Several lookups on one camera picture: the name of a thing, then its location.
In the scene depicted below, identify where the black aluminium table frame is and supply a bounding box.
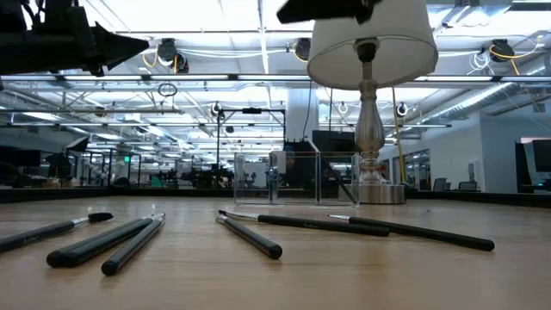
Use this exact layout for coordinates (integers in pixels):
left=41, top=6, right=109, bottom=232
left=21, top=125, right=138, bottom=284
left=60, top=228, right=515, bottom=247
left=0, top=185, right=551, bottom=210

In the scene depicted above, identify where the black metal stand frame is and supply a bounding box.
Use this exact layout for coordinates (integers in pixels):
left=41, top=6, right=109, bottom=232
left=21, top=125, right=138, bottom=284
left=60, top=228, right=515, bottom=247
left=216, top=107, right=287, bottom=190

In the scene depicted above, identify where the fluffy-head black makeup brush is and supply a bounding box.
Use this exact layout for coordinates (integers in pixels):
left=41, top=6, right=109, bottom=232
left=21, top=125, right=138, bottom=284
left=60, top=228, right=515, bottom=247
left=0, top=212, right=115, bottom=254

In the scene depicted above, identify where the black computer monitor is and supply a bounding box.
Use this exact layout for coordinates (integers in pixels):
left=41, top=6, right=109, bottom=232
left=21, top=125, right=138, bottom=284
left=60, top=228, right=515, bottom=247
left=532, top=138, right=551, bottom=173

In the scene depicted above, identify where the black ceiling cable reel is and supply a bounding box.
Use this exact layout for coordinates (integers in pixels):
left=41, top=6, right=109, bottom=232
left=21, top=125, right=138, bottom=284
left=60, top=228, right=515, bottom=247
left=155, top=37, right=191, bottom=75
left=489, top=38, right=517, bottom=64
left=294, top=37, right=312, bottom=63

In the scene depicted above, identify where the black box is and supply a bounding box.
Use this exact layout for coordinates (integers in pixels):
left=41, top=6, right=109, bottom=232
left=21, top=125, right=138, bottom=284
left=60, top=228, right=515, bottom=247
left=312, top=130, right=359, bottom=152

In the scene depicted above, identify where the white shade silver table lamp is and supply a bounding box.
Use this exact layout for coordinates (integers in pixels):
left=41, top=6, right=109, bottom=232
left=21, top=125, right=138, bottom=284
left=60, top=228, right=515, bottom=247
left=306, top=0, right=439, bottom=206

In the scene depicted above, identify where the clear acrylic brush organizer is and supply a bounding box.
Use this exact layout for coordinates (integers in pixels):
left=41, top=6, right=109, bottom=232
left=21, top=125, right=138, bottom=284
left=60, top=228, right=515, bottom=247
left=233, top=151, right=361, bottom=207

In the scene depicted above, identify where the black partition panel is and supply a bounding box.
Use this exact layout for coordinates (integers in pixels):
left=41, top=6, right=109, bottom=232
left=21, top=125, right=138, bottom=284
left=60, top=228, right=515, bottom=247
left=515, top=141, right=535, bottom=194

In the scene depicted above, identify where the thick black makeup brush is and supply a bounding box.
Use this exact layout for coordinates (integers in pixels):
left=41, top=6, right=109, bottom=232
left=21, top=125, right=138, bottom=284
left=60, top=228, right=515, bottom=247
left=46, top=216, right=155, bottom=270

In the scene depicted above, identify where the thin black makeup brush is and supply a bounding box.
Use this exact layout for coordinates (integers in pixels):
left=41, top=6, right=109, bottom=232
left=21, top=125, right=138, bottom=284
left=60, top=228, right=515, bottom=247
left=304, top=137, right=359, bottom=206
left=328, top=214, right=496, bottom=253
left=215, top=214, right=284, bottom=261
left=218, top=209, right=391, bottom=238
left=101, top=214, right=167, bottom=277

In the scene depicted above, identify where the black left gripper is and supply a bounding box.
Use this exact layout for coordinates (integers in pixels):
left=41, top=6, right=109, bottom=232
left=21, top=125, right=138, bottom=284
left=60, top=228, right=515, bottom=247
left=0, top=6, right=150, bottom=78

